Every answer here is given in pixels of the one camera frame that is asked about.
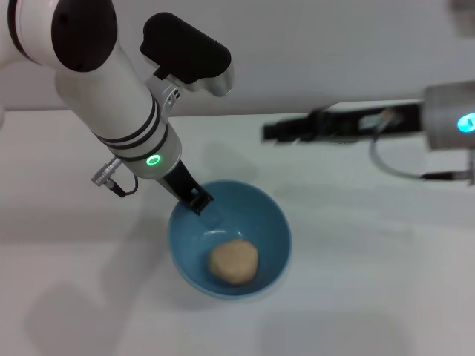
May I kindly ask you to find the right gripper cable with plug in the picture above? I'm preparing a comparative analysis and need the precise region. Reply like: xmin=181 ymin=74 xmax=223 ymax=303
xmin=361 ymin=108 xmax=475 ymax=190

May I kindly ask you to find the blue ceramic bowl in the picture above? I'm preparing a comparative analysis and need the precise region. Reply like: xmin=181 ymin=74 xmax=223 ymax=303
xmin=167 ymin=179 xmax=292 ymax=300

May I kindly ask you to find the left gripper cable with plug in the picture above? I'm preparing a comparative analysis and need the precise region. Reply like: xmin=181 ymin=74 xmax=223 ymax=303
xmin=91 ymin=156 xmax=140 ymax=197

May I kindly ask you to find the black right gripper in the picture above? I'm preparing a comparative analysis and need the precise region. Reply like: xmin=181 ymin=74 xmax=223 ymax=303
xmin=262 ymin=100 xmax=428 ymax=145

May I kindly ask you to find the gripper cable with plug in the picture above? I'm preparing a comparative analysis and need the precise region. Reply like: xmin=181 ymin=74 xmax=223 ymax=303
xmin=91 ymin=156 xmax=140 ymax=197
xmin=361 ymin=108 xmax=475 ymax=190

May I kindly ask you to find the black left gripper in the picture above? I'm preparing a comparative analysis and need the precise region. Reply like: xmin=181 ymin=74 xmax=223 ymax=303
xmin=159 ymin=160 xmax=215 ymax=217

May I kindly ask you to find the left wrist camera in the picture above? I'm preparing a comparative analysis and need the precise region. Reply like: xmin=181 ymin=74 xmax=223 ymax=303
xmin=139 ymin=12 xmax=235 ymax=98

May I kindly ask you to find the beige egg yolk pastry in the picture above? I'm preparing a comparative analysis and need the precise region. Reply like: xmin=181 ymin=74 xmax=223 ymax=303
xmin=209 ymin=239 xmax=260 ymax=286

